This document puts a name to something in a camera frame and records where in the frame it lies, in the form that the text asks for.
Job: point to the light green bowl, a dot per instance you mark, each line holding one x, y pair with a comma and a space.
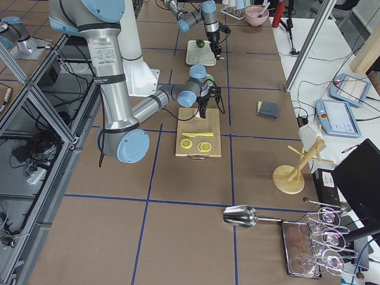
210, 80

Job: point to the green avocado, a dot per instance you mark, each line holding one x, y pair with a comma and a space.
200, 43

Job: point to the aluminium frame post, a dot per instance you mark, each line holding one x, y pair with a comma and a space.
321, 18

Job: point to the stacked lemon slices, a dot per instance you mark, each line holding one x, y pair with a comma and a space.
204, 147

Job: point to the lower blue teach pendant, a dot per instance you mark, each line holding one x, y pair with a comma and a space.
336, 118

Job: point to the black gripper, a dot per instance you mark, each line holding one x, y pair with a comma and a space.
203, 103
213, 37

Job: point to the wine glass rack tray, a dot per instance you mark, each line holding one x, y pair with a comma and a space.
296, 241

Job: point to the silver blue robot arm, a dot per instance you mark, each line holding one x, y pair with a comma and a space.
205, 12
110, 30

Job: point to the blue teach pendant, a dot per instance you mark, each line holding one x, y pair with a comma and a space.
350, 89
336, 118

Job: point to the lemon slice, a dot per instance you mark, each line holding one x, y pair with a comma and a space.
186, 143

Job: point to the black monitor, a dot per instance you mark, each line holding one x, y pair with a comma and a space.
357, 178

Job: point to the red bottle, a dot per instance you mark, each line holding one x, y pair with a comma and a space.
278, 13

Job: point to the grey yellow folded cloth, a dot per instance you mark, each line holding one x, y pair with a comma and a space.
268, 109

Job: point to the yellow plastic knife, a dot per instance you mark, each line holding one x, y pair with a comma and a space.
202, 134

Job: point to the wooden mug tree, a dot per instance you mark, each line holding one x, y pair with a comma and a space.
287, 178

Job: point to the white wire cup rack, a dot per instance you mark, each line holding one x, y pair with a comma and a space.
234, 8

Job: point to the bamboo cutting board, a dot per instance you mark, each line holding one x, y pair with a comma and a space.
189, 123

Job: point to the pink bowl with ice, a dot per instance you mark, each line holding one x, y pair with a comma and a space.
255, 16

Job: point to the upper blue teach pendant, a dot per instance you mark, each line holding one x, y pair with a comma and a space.
350, 89

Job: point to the white bear tray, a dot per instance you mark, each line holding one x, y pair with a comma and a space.
199, 55

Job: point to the steel scoop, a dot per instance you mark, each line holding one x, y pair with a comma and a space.
245, 216

